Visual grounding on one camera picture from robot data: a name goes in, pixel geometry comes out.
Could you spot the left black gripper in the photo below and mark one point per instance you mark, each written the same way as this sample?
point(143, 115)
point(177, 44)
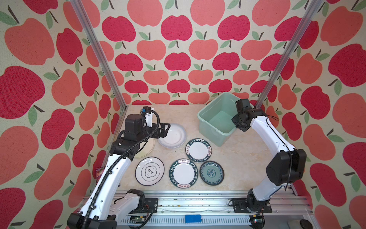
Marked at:
point(164, 132)

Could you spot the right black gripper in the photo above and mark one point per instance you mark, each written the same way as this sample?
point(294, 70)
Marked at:
point(234, 119)

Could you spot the white fluted plate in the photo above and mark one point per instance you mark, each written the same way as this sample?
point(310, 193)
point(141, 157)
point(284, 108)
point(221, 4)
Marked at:
point(176, 136)

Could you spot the cream plate with twig motif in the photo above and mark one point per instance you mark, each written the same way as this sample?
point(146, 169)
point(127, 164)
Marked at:
point(145, 148)

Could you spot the mint green plastic bin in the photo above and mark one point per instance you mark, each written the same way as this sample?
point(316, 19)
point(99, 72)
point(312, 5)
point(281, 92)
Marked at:
point(215, 119)

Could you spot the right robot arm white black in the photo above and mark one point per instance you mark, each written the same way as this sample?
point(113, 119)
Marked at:
point(288, 163)

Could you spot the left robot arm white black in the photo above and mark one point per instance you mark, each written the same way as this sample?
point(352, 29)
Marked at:
point(99, 212)

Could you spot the small green rim lettered plate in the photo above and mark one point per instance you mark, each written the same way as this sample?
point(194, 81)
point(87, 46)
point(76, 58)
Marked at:
point(198, 150)

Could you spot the white plate black line pattern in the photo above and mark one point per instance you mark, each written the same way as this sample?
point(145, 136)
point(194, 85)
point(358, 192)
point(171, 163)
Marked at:
point(149, 171)

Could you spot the large green rim lettered plate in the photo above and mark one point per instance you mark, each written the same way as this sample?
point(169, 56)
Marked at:
point(183, 173)

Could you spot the teal blue patterned plate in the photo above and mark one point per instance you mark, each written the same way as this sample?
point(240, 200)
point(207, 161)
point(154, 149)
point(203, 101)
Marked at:
point(212, 173)

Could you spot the purple snack packet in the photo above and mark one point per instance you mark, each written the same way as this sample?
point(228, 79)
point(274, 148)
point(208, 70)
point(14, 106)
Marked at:
point(99, 172)

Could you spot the green circuit board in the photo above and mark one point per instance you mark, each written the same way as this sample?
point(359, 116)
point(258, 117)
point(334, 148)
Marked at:
point(137, 219)

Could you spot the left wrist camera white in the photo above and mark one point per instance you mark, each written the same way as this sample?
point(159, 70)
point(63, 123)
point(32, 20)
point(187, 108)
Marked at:
point(148, 115)

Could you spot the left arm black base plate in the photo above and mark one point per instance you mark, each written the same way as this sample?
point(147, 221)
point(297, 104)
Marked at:
point(150, 204)

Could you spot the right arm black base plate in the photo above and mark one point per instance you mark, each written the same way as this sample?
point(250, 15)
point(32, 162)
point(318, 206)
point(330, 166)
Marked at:
point(242, 205)

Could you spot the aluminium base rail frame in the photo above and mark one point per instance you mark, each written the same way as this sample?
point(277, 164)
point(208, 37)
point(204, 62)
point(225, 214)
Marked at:
point(288, 209)

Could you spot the blue block on rail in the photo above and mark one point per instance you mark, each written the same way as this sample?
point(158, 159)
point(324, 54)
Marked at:
point(190, 219)

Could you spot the right aluminium frame post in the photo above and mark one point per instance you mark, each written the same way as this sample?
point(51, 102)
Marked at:
point(311, 11)

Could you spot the aluminium frame post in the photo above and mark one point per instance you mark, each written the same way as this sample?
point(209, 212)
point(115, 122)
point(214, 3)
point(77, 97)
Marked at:
point(98, 51)
point(311, 11)

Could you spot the left aluminium frame post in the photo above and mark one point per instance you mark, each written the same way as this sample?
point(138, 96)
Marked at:
point(98, 51)

